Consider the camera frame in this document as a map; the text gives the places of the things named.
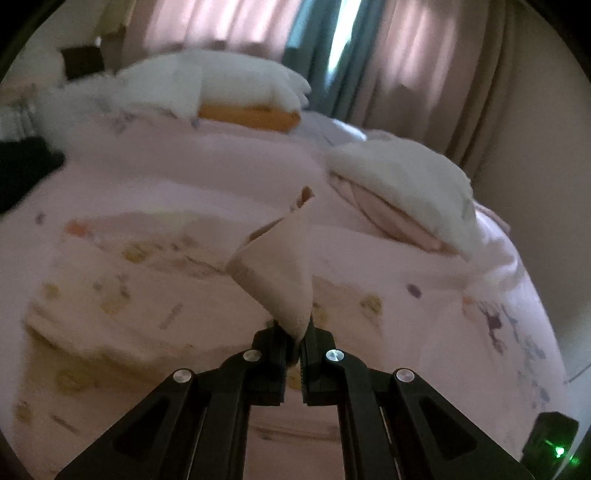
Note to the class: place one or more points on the dark box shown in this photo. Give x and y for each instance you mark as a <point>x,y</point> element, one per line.
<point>85,60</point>

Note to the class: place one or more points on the pink pillow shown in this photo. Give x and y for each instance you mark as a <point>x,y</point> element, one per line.
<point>383,212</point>

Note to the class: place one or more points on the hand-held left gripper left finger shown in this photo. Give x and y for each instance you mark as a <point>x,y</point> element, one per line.
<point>271,362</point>

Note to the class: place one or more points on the orange pillow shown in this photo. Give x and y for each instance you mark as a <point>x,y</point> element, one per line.
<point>249,117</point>

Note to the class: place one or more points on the dark navy cloth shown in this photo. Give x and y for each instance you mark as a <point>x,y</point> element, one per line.
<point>23,170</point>

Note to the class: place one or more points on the cream cartoon printed garment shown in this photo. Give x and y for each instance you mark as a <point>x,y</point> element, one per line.
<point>138,286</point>

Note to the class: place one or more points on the teal curtain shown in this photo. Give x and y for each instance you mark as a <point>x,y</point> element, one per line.
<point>318,50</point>

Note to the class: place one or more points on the pink printed bed sheet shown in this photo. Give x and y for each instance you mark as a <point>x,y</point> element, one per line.
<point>184,175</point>

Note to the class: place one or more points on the pink curtain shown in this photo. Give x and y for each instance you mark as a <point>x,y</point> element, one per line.
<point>438,69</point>
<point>207,23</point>

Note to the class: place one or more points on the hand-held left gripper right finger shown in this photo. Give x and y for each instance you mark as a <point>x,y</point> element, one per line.
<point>316,364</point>

